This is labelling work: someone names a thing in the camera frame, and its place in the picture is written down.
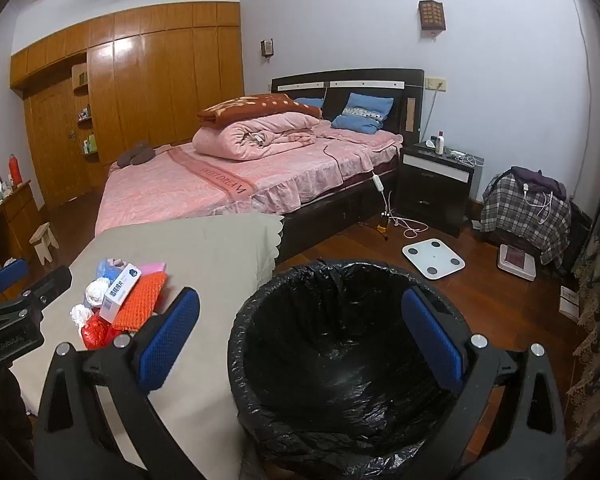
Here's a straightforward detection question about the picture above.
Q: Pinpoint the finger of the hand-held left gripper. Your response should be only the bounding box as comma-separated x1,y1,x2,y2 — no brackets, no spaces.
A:
0,266,73,331
0,259,31,306

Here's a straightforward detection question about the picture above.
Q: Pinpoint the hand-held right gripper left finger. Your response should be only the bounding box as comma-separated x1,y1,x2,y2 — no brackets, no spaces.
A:
34,287,216,480

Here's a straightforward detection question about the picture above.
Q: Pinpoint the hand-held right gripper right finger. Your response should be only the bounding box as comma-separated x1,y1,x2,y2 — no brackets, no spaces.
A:
395,287,567,480

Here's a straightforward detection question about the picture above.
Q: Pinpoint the white tissue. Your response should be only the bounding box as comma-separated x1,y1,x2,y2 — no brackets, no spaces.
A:
85,280,112,307

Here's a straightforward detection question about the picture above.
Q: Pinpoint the orange foam mesh pad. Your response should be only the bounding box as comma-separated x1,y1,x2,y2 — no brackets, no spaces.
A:
111,272,170,333

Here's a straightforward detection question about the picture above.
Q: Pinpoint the blue plastic bag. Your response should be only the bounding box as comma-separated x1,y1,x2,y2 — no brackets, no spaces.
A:
95,258,121,283

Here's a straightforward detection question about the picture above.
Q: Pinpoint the red plastic bag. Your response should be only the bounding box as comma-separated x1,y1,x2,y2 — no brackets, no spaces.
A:
80,314,123,352

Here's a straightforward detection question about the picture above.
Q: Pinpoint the white and blue box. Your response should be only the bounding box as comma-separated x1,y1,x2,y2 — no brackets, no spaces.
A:
98,262,143,325

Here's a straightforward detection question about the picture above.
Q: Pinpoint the trash bin with black bag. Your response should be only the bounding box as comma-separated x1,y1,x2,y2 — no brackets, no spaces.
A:
227,259,473,471

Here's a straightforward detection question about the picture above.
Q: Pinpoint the small wooden stool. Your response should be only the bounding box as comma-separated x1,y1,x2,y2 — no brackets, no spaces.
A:
29,221,60,266

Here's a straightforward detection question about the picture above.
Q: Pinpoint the wooden desk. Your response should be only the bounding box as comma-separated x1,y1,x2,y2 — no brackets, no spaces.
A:
0,180,43,276

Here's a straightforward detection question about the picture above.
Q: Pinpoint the white bathroom scale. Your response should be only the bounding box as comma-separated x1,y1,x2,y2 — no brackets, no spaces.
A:
402,239,467,281

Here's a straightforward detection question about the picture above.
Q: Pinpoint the grey table cloth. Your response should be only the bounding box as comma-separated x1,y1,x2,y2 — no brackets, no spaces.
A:
10,212,286,480

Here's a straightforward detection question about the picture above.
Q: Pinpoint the white scale with red panel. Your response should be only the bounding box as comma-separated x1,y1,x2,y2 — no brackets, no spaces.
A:
497,244,537,282

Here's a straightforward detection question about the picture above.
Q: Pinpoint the white cardboard box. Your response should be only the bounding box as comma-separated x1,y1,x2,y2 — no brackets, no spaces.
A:
560,285,581,322

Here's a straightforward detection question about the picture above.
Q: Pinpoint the plaid cloth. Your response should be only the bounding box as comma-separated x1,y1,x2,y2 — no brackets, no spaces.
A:
480,170,573,268

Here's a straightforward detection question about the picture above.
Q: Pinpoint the dark nightstand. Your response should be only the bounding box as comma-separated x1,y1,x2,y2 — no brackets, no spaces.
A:
396,141,476,238

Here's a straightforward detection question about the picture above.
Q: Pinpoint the dark wooden bed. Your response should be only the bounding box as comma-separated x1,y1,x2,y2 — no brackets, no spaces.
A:
94,69,426,266

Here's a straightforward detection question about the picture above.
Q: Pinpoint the white power strip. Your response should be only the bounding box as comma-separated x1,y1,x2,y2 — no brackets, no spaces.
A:
445,147,486,167

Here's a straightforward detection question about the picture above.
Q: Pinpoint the dark purple cloth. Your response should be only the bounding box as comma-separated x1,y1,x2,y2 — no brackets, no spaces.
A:
510,165,567,200

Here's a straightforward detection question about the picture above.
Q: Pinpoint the folded pink quilt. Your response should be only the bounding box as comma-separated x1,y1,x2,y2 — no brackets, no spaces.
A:
192,112,323,162

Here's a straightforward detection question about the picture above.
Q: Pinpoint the blue pillow with patterned band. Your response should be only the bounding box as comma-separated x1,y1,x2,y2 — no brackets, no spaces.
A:
331,92,395,135

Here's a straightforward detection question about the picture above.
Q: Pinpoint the folded brown blanket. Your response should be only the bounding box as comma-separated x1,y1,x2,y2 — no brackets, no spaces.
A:
197,92,323,128

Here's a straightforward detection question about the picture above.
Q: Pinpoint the wooden wardrobe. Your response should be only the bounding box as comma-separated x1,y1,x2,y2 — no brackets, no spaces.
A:
9,1,246,209

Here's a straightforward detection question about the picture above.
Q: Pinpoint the white floor cable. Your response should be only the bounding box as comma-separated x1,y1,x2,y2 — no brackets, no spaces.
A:
387,210,431,239

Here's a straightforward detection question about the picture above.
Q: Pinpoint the bed controller cable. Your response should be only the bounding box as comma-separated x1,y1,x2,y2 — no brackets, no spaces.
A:
322,145,396,226

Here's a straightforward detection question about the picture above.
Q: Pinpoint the white charger cable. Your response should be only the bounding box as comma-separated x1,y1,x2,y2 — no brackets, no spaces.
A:
522,185,553,223

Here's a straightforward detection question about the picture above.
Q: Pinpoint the large wooden wall lamp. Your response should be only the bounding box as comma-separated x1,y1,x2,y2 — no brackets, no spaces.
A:
418,0,446,37

